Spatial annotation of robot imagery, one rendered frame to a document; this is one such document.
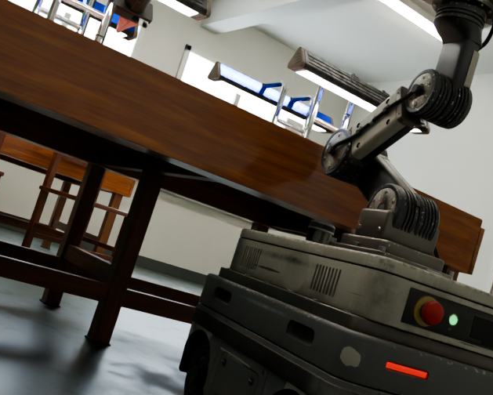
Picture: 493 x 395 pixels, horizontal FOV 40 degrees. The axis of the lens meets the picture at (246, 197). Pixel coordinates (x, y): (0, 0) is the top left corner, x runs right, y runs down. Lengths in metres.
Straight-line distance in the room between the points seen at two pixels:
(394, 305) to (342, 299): 0.10
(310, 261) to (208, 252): 6.57
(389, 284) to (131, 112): 0.76
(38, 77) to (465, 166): 6.09
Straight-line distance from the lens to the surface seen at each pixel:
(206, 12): 2.08
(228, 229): 8.02
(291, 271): 1.45
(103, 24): 2.14
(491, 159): 7.14
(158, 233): 7.61
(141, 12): 1.78
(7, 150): 4.63
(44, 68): 1.58
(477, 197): 7.08
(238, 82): 2.76
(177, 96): 1.68
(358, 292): 1.22
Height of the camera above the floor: 0.39
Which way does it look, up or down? 5 degrees up
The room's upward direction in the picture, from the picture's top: 18 degrees clockwise
